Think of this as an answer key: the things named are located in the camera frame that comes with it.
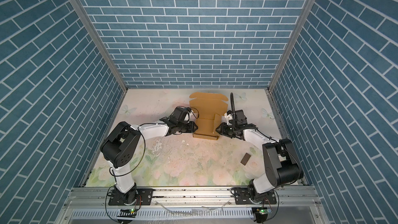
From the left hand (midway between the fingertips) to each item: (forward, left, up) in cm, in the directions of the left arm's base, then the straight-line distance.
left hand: (200, 128), depth 94 cm
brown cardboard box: (+8, -6, +11) cm, 15 cm away
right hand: (-2, -11, +2) cm, 12 cm away
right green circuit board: (-41, -31, -5) cm, 51 cm away
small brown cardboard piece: (-17, -26, -4) cm, 31 cm away
